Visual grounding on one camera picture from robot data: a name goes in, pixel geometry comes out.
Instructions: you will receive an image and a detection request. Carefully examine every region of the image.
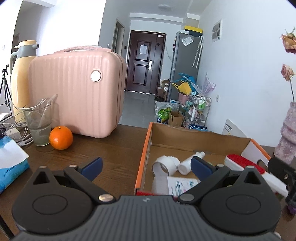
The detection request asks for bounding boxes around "yellow thermos jug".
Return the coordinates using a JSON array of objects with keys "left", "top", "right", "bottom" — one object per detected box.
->
[{"left": 10, "top": 40, "right": 39, "bottom": 123}]

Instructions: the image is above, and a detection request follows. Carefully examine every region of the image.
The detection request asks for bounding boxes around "white wipes container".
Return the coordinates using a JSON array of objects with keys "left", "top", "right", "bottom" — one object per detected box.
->
[{"left": 152, "top": 176, "right": 200, "bottom": 197}]

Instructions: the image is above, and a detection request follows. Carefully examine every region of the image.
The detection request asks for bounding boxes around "blue tissue pack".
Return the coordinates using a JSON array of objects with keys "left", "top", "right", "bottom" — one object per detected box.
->
[{"left": 0, "top": 136, "right": 30, "bottom": 193}]

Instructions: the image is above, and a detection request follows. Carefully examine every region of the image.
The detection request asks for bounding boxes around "pink hard suitcase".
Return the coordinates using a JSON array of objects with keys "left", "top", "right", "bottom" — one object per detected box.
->
[{"left": 28, "top": 46, "right": 127, "bottom": 138}]

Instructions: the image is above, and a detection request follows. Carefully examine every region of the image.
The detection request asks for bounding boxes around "grey refrigerator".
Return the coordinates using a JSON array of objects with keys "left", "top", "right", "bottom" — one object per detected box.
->
[{"left": 168, "top": 30, "right": 203, "bottom": 101}]

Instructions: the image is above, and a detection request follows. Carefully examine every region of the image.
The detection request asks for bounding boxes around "small cardboard box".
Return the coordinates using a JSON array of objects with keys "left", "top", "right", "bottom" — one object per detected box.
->
[{"left": 168, "top": 111, "right": 184, "bottom": 127}]

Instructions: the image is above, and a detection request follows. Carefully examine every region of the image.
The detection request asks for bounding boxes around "red lint brush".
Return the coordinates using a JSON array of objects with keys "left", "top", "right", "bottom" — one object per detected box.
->
[{"left": 224, "top": 153, "right": 289, "bottom": 198}]

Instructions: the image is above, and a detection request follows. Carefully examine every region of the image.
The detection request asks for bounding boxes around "white spray bottle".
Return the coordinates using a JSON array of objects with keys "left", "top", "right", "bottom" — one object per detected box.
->
[{"left": 178, "top": 152, "right": 205, "bottom": 176}]

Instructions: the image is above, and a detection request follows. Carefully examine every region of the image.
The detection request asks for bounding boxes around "white round cap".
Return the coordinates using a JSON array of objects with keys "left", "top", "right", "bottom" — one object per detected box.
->
[{"left": 159, "top": 156, "right": 180, "bottom": 176}]

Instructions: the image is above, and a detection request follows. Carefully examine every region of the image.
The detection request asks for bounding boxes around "green snack bag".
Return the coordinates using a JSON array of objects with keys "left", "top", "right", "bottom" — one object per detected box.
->
[{"left": 157, "top": 107, "right": 171, "bottom": 123}]

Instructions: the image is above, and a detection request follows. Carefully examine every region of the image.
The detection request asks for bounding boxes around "glass cup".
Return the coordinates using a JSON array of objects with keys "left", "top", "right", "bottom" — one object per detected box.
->
[{"left": 22, "top": 94, "right": 58, "bottom": 147}]

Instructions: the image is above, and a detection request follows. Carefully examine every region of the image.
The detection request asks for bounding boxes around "dark brown door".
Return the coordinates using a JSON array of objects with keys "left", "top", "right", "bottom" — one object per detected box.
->
[{"left": 125, "top": 31, "right": 166, "bottom": 95}]

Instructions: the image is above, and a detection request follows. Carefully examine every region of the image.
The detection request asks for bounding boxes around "white cable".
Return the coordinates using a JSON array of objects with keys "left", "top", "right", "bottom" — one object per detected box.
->
[{"left": 0, "top": 97, "right": 47, "bottom": 148}]

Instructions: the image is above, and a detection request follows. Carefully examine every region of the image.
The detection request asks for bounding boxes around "purple ceramic vase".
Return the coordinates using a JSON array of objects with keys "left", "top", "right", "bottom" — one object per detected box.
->
[{"left": 274, "top": 102, "right": 296, "bottom": 164}]

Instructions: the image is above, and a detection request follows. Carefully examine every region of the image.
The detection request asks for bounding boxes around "yellow box on fridge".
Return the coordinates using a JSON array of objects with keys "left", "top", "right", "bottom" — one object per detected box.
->
[{"left": 184, "top": 25, "right": 203, "bottom": 34}]

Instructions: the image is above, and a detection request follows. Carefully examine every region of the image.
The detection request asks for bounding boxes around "black tripod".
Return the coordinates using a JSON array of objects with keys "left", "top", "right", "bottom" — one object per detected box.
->
[{"left": 1, "top": 64, "right": 13, "bottom": 118}]

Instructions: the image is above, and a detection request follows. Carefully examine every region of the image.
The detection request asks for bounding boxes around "orange fruit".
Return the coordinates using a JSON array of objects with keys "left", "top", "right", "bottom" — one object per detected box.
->
[{"left": 49, "top": 126, "right": 73, "bottom": 150}]

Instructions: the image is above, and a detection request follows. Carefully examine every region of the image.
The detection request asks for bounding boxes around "red cardboard box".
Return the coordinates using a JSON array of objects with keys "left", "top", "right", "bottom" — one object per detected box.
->
[{"left": 134, "top": 121, "right": 272, "bottom": 196}]

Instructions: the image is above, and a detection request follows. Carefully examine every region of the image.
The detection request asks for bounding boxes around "wire storage cart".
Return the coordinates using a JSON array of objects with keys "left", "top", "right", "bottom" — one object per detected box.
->
[{"left": 183, "top": 95, "right": 212, "bottom": 131}]

